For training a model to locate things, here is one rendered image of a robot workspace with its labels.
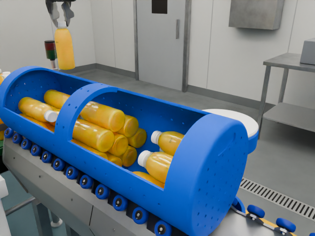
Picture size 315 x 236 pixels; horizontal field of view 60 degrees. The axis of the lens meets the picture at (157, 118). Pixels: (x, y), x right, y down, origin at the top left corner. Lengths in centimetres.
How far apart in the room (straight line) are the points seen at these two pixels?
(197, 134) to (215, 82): 390
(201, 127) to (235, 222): 33
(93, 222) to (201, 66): 387
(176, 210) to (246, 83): 371
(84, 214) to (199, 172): 49
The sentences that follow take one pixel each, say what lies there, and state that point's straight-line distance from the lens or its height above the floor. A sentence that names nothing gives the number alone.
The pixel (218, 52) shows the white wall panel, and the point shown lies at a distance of 434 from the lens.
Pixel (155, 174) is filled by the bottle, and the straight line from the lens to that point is 65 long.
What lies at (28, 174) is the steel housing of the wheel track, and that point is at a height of 86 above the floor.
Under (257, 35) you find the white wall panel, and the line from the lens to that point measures 405.
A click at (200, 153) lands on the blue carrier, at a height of 120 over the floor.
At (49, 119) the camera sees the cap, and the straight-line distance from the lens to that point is 102.
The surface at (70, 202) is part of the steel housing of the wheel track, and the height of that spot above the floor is 87.
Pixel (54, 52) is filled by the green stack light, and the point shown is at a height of 120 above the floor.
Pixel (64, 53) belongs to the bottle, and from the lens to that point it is 120.
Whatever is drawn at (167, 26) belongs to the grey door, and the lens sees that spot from 483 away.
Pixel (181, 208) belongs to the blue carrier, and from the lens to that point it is 56.
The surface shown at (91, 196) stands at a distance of 88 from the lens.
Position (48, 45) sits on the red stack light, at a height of 124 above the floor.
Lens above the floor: 147
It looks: 23 degrees down
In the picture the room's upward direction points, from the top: straight up
